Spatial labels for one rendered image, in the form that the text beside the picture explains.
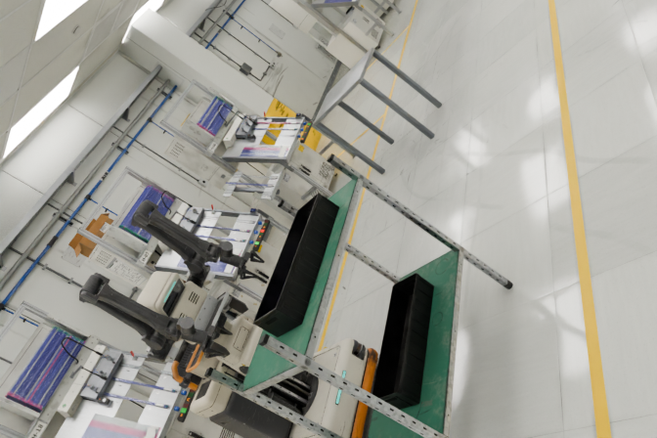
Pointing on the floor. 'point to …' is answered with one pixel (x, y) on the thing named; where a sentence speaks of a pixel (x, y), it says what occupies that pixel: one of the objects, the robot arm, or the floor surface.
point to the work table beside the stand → (375, 96)
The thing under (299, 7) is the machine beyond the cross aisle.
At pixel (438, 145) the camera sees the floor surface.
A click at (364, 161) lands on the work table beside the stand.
